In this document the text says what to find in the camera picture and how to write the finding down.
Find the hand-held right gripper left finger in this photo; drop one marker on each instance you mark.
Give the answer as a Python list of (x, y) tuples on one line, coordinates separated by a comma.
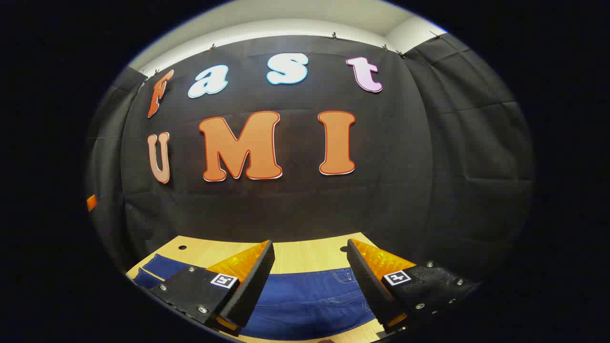
[(255, 286)]

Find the black backdrop cloth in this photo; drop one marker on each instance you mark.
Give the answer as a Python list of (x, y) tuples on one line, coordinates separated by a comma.
[(295, 205)]

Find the blue denim jeans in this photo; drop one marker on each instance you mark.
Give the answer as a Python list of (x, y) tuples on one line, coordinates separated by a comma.
[(305, 305)]

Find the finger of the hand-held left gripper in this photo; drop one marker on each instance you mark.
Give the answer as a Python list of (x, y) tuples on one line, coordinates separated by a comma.
[(92, 203)]

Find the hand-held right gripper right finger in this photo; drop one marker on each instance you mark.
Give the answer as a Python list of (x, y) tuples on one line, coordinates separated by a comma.
[(369, 286)]

